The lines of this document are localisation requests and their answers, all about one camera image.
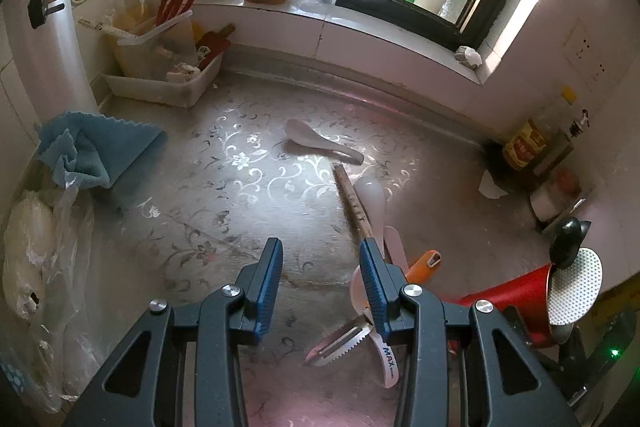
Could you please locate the crumpled white tissue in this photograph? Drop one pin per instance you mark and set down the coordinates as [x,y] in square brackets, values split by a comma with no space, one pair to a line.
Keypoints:
[467,56]

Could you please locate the blue microfibre cloth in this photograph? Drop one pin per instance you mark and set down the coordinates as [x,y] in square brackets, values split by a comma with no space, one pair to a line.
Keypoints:
[95,147]

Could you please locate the white wall socket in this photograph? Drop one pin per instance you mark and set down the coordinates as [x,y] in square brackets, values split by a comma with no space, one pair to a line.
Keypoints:
[575,42]
[596,66]

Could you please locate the white jar red lid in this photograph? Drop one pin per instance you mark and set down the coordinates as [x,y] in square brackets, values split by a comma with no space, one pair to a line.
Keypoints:
[552,199]

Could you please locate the black plastic spoon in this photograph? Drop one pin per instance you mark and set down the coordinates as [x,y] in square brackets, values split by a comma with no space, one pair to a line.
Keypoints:
[567,242]

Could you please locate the clear plastic tray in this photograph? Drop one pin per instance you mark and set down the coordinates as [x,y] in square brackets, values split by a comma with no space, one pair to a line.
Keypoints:
[165,89]

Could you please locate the yellow plastic bag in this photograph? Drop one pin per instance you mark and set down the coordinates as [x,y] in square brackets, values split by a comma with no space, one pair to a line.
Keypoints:
[131,17]

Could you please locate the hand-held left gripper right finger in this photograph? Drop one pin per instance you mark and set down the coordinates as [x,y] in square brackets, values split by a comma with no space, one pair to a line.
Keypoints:
[374,287]

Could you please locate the clear plastic bag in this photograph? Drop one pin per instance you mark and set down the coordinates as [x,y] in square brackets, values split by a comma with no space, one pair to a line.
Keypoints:
[65,297]

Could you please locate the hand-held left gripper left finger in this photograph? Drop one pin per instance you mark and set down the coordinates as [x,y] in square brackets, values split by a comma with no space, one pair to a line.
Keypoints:
[269,287]

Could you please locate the blue dotted cloth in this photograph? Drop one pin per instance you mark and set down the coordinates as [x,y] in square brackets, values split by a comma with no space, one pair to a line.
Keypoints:
[10,379]

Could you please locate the white paper scrap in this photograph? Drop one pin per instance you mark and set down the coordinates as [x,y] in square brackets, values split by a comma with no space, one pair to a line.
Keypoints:
[492,187]

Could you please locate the dark sauce bottle with pourer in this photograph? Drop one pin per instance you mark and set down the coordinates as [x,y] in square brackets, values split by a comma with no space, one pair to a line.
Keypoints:
[560,152]

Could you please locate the grey dotted rice paddle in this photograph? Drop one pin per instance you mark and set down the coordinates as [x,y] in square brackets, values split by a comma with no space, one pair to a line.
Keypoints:
[575,287]

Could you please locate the red utensil holder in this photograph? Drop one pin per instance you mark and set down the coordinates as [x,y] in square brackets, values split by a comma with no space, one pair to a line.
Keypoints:
[500,302]

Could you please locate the white plastic soup spoon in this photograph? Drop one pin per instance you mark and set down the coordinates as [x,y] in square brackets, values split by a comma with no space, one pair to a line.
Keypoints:
[371,202]
[359,289]
[310,138]

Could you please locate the clear plastic caddy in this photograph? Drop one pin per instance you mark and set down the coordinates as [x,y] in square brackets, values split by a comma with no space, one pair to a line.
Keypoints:
[150,47]

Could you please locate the white dough lump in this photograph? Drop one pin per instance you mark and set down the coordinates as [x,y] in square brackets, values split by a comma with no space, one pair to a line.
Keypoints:
[27,252]

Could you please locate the white paper towel roll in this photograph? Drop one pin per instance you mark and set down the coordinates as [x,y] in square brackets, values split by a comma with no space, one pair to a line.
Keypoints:
[55,57]

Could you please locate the white printed plastic blade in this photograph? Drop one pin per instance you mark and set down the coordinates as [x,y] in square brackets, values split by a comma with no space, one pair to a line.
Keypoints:
[386,359]

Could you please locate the glass bottle yellow cap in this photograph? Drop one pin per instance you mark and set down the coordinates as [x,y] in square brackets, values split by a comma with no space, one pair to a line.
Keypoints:
[525,144]

